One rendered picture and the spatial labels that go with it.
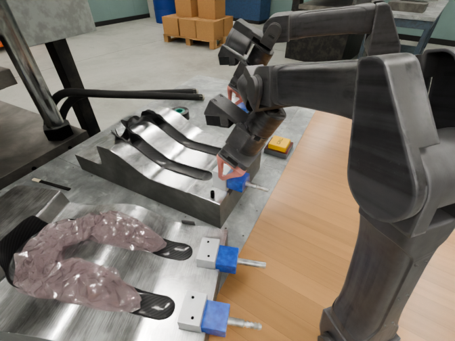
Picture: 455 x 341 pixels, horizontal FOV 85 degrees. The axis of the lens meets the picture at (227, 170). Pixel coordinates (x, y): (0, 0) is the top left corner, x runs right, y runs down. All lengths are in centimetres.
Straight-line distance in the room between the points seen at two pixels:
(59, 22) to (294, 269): 117
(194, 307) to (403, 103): 39
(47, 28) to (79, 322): 102
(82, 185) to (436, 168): 80
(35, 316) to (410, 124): 54
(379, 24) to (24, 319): 85
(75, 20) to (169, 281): 108
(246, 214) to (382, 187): 48
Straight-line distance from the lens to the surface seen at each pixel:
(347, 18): 71
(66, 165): 96
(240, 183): 56
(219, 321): 47
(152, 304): 51
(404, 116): 21
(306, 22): 71
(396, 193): 22
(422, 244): 27
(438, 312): 68
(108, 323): 50
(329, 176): 83
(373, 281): 31
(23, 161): 109
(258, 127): 46
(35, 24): 122
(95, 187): 82
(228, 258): 51
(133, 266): 53
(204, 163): 68
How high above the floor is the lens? 131
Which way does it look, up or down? 40 degrees down
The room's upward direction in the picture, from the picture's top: straight up
